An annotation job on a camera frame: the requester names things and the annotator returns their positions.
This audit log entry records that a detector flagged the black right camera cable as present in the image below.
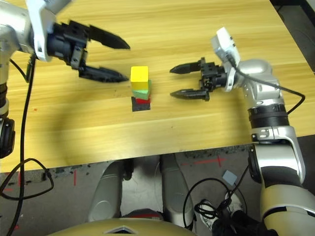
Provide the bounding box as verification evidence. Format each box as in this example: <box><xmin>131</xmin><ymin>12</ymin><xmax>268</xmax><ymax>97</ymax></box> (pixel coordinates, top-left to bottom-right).
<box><xmin>226</xmin><ymin>56</ymin><xmax>306</xmax><ymax>115</ymax></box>

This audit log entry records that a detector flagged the yellow wooden block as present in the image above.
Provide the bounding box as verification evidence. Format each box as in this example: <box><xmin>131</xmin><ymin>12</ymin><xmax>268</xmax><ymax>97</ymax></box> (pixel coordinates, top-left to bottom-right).
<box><xmin>130</xmin><ymin>65</ymin><xmax>152</xmax><ymax>91</ymax></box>

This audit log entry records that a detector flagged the green wooden block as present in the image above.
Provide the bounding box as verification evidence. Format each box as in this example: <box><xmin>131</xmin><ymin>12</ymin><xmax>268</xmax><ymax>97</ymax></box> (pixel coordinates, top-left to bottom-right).
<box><xmin>132</xmin><ymin>80</ymin><xmax>152</xmax><ymax>100</ymax></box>

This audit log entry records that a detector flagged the tan robot torso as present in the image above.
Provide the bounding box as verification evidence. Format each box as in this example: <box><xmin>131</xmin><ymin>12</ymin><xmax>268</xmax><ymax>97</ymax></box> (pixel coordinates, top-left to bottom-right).
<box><xmin>48</xmin><ymin>218</ymin><xmax>197</xmax><ymax>236</ymax></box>

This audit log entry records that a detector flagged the black tangled floor cable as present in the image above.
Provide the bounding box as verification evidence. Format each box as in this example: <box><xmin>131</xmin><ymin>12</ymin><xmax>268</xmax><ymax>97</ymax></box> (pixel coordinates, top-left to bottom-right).
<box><xmin>184</xmin><ymin>164</ymin><xmax>250</xmax><ymax>226</ymax></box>

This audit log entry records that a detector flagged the red tape cross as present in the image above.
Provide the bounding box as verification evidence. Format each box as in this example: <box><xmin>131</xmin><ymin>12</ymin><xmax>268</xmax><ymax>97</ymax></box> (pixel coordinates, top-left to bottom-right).
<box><xmin>194</xmin><ymin>156</ymin><xmax>227</xmax><ymax>168</ymax></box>

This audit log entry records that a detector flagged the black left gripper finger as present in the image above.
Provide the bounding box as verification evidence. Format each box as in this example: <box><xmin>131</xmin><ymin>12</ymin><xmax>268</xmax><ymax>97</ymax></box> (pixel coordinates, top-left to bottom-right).
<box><xmin>89</xmin><ymin>24</ymin><xmax>131</xmax><ymax>51</ymax></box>
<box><xmin>79</xmin><ymin>65</ymin><xmax>129</xmax><ymax>84</ymax></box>

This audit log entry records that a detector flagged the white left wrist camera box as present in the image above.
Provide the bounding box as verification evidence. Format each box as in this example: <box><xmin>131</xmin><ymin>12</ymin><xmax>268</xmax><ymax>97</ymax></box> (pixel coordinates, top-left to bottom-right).
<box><xmin>26</xmin><ymin>0</ymin><xmax>74</xmax><ymax>62</ymax></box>

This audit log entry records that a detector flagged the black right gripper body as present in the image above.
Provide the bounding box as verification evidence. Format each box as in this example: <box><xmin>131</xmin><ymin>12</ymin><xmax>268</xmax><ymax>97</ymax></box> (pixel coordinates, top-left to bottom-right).
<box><xmin>200</xmin><ymin>58</ymin><xmax>228</xmax><ymax>93</ymax></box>

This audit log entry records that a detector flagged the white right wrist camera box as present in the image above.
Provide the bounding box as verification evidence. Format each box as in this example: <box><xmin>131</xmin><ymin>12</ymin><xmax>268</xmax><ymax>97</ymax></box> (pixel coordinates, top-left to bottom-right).
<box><xmin>211</xmin><ymin>27</ymin><xmax>241</xmax><ymax>92</ymax></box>

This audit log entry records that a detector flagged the black red robot waist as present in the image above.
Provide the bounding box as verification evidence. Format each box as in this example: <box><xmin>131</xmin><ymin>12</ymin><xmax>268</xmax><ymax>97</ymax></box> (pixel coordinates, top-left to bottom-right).
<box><xmin>122</xmin><ymin>208</ymin><xmax>164</xmax><ymax>221</ymax></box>

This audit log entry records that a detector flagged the silver robot right leg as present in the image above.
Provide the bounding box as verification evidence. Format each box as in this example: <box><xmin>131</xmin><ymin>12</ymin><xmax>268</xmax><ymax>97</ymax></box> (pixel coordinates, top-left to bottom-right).
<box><xmin>161</xmin><ymin>154</ymin><xmax>195</xmax><ymax>229</ymax></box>

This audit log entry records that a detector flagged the silver robot leg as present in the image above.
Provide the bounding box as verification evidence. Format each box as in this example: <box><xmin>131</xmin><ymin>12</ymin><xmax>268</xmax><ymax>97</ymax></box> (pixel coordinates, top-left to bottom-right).
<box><xmin>161</xmin><ymin>154</ymin><xmax>195</xmax><ymax>229</ymax></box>
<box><xmin>88</xmin><ymin>161</ymin><xmax>124</xmax><ymax>222</ymax></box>

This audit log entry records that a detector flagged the white sneaker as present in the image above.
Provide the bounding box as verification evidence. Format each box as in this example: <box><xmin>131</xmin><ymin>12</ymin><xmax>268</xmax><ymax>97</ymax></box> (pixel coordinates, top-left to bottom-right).
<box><xmin>227</xmin><ymin>194</ymin><xmax>246</xmax><ymax>214</ymax></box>
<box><xmin>199</xmin><ymin>206</ymin><xmax>218</xmax><ymax>232</ymax></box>

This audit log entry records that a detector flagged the black trouser leg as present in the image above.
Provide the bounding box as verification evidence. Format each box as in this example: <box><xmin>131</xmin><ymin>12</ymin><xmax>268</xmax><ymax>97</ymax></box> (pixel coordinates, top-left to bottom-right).
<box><xmin>213</xmin><ymin>210</ymin><xmax>279</xmax><ymax>236</ymax></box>

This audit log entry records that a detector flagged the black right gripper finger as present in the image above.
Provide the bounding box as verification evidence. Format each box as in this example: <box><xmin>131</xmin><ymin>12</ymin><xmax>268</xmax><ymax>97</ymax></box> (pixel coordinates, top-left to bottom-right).
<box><xmin>169</xmin><ymin>88</ymin><xmax>210</xmax><ymax>102</ymax></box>
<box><xmin>169</xmin><ymin>61</ymin><xmax>203</xmax><ymax>74</ymax></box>

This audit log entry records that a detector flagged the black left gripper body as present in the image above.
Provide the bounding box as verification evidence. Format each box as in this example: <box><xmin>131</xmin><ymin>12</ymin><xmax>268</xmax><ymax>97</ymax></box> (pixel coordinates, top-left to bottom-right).
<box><xmin>48</xmin><ymin>20</ymin><xmax>90</xmax><ymax>72</ymax></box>

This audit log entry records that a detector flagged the silver robot left leg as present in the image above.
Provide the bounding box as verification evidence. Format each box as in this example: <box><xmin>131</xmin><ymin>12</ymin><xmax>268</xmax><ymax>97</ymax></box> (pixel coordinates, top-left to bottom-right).
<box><xmin>88</xmin><ymin>161</ymin><xmax>124</xmax><ymax>222</ymax></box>

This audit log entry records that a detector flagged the thick black left camera cable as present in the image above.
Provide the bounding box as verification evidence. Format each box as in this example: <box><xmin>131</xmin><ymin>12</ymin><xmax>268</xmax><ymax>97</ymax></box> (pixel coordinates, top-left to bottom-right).
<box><xmin>0</xmin><ymin>58</ymin><xmax>54</xmax><ymax>236</ymax></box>

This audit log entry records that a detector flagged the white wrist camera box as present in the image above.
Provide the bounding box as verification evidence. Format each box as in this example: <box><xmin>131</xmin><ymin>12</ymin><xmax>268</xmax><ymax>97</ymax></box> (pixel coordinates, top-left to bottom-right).
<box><xmin>26</xmin><ymin>0</ymin><xmax>74</xmax><ymax>62</ymax></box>
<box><xmin>211</xmin><ymin>27</ymin><xmax>241</xmax><ymax>92</ymax></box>

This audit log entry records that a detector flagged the black square marker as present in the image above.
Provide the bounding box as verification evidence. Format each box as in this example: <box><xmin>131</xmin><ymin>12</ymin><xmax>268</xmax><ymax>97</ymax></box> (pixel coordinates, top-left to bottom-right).
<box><xmin>131</xmin><ymin>96</ymin><xmax>151</xmax><ymax>113</ymax></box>

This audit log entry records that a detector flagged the small grey box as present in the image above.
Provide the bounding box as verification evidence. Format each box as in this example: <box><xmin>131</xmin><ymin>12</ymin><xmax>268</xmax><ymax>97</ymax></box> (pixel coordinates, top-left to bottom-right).
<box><xmin>222</xmin><ymin>170</ymin><xmax>238</xmax><ymax>185</ymax></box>

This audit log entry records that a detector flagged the thin black left gripper cable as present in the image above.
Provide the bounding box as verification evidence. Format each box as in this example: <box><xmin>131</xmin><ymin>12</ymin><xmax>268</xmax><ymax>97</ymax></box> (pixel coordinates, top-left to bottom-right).
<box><xmin>9</xmin><ymin>59</ymin><xmax>35</xmax><ymax>83</ymax></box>

